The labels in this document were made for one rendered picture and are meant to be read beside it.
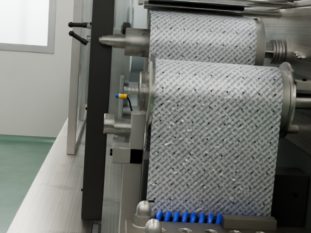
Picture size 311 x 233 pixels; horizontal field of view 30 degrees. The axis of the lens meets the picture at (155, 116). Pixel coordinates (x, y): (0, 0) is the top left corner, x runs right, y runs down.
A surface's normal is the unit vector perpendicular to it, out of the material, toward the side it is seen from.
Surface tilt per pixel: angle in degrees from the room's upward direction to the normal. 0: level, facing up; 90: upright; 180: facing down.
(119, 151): 90
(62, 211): 0
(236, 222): 90
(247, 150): 90
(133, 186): 90
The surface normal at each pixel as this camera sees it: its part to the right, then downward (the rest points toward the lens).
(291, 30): -1.00, -0.06
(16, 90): 0.07, 0.15
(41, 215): 0.07, -0.99
